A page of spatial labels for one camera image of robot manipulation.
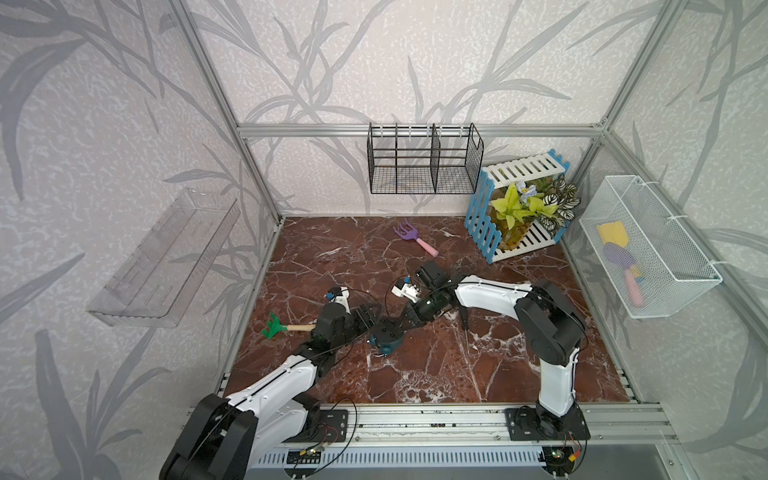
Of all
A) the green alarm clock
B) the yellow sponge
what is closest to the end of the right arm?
the green alarm clock

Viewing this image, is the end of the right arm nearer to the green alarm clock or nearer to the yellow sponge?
the green alarm clock

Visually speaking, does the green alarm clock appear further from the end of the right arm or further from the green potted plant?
the green potted plant

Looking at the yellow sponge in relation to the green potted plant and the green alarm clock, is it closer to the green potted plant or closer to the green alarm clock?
the green potted plant

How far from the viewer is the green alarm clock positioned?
33.4 inches

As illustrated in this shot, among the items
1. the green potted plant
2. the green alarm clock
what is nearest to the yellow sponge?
the green potted plant
